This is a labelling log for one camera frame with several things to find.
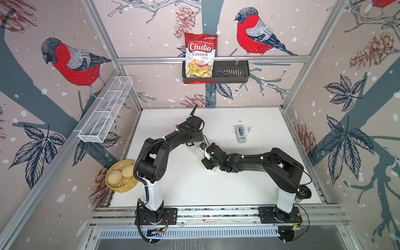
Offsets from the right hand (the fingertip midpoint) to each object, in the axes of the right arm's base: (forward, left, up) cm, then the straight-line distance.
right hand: (205, 156), depth 92 cm
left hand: (+13, +6, +5) cm, 15 cm away
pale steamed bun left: (-16, +47, +5) cm, 50 cm away
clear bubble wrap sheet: (+2, +6, +2) cm, 7 cm away
